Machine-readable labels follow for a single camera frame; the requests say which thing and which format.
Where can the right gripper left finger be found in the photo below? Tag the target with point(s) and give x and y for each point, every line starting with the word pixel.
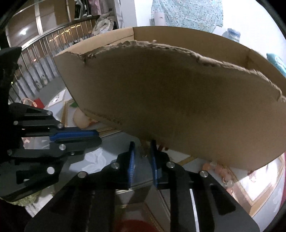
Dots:
pixel 87 201

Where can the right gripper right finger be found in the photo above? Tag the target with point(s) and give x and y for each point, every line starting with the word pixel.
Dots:
pixel 198 202

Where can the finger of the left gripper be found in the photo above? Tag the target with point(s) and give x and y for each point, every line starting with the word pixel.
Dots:
pixel 73 147
pixel 73 135

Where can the red gift bag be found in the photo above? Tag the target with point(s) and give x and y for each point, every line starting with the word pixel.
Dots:
pixel 35 103

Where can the metal stair railing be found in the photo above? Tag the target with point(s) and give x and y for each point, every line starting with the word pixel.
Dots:
pixel 37 76

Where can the brown cardboard box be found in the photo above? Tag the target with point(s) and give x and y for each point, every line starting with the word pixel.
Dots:
pixel 192 91

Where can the white cylinder fan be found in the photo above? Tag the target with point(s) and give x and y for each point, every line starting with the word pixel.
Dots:
pixel 159 19

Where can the teal patterned pillow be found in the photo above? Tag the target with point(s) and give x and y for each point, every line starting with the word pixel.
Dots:
pixel 277 62

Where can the blue water jug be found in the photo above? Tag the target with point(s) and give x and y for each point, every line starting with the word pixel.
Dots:
pixel 232 35

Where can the teal floral hanging cloth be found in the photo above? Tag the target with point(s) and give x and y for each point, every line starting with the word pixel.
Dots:
pixel 202 15

